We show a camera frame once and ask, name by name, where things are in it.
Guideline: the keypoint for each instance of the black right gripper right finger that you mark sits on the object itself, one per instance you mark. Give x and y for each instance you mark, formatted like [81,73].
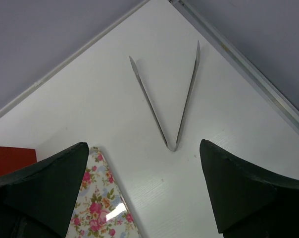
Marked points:
[249,201]

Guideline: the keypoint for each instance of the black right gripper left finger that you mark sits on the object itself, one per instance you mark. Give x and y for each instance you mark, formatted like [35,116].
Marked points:
[37,201]

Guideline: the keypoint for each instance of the aluminium table edge rail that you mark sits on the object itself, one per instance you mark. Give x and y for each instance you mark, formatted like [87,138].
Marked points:
[241,63]

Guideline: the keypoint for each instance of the floral rectangular tray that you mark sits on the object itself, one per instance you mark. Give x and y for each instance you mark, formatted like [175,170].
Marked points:
[100,210]

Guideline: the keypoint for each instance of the red paper bag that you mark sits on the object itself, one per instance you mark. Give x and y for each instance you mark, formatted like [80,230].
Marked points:
[12,159]

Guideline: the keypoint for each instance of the metal tongs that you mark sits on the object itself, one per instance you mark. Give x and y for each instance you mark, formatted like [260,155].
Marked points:
[167,84]

